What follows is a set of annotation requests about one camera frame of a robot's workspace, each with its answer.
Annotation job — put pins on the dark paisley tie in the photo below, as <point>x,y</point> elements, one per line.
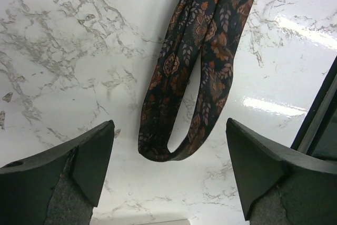
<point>204,31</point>

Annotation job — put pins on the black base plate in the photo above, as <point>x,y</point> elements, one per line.
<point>318,115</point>

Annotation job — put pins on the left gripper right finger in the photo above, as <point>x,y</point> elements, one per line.
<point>278,185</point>

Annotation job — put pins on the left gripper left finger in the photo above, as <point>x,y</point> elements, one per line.
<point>61,185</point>

